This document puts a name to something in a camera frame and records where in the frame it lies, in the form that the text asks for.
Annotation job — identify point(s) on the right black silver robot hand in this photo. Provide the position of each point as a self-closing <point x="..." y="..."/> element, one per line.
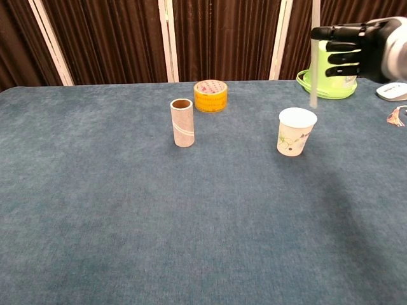
<point x="391" y="47"/>

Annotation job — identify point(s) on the translucent pale blue straw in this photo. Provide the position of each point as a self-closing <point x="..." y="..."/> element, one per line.
<point x="314" y="79"/>

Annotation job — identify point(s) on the white paper cup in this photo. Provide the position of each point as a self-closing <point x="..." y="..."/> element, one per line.
<point x="294" y="139"/>

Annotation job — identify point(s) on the white computer mouse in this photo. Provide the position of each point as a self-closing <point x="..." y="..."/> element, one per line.
<point x="394" y="92"/>

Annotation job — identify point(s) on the dark curtain screen panel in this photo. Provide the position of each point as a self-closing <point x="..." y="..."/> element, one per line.
<point x="111" y="38"/>
<point x="222" y="38"/>
<point x="16" y="38"/>
<point x="349" y="12"/>

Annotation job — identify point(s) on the upturned green plastic bucket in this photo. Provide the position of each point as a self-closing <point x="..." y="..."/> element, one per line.
<point x="337" y="87"/>

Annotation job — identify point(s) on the yellow packing tape roll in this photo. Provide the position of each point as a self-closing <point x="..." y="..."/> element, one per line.
<point x="211" y="100"/>

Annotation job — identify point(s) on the grey cardboard tube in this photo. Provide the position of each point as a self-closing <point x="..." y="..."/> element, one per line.
<point x="182" y="127"/>

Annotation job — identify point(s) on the blue table cloth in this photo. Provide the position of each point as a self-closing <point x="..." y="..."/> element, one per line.
<point x="127" y="206"/>

